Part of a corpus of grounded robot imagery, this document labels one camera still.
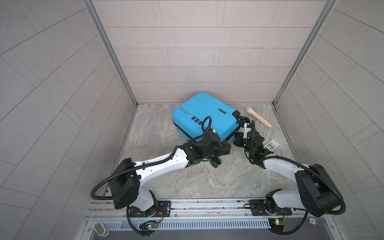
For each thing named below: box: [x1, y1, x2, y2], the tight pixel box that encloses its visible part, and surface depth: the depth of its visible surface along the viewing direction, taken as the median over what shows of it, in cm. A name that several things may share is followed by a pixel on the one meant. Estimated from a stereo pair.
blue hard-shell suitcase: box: [172, 92, 241, 143], surface depth 87 cm
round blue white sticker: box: [307, 216, 318, 227], surface depth 69 cm
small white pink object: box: [94, 222, 110, 237], surface depth 64 cm
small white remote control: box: [263, 139, 280, 152], surface depth 94 cm
